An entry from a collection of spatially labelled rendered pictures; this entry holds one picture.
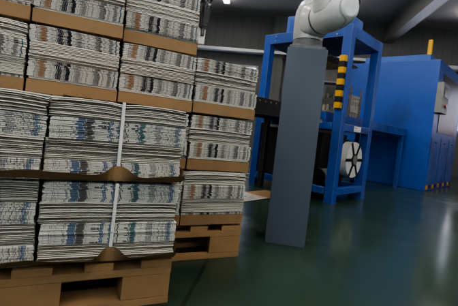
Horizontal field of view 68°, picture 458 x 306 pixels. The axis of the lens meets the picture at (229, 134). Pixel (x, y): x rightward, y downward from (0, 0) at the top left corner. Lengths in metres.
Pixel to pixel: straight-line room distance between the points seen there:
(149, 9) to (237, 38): 7.34
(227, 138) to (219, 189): 0.22
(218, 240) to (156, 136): 0.65
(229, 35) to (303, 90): 7.06
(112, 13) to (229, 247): 1.04
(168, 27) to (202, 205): 0.73
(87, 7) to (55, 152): 0.55
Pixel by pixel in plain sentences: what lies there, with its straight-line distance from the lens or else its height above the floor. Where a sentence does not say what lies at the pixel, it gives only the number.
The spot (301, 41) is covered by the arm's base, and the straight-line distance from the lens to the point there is 1.82.
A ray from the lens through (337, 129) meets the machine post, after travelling 3.04.
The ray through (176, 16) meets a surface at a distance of 1.41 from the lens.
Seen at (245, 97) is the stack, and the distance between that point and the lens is 1.47.
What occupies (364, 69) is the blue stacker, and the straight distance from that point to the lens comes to 5.60.
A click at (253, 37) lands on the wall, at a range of 8.64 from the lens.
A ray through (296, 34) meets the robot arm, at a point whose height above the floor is 1.08.
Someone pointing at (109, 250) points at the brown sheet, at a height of 0.18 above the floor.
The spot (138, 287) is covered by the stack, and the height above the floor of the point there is 0.06.
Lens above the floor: 0.57
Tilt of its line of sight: 1 degrees down
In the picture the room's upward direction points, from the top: 7 degrees clockwise
